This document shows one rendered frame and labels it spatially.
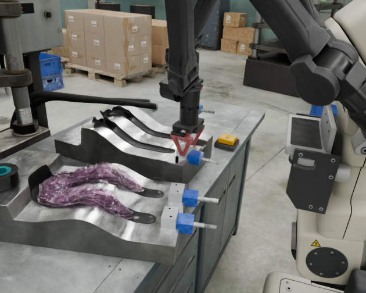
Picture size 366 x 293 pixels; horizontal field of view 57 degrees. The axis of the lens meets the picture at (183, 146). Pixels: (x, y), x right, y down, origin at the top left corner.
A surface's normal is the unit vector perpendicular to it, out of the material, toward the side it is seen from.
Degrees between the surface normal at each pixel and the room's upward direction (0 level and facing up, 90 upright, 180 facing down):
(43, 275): 0
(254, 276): 0
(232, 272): 0
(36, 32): 90
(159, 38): 90
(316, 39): 58
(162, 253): 90
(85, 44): 91
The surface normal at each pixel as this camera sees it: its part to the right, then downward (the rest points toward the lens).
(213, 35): -0.57, 0.34
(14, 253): 0.04, -0.90
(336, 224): -0.30, 0.41
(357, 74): 0.31, -0.26
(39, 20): 0.91, 0.22
